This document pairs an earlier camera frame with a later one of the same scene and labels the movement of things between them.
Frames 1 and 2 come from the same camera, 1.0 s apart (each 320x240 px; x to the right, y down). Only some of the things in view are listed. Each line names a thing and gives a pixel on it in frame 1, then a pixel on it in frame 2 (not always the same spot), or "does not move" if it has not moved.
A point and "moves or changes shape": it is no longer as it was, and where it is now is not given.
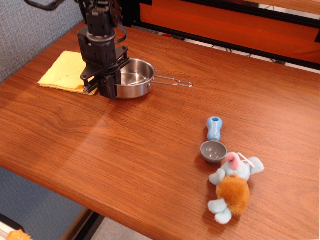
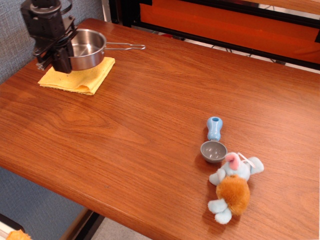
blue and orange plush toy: x=232 y=187 does not move
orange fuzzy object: x=18 y=235 does not move
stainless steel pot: x=135 y=78 moves or changes shape
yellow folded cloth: x=65 y=74 does not move
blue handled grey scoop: x=214 y=151 does not move
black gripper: x=104 y=61 -> x=46 y=23
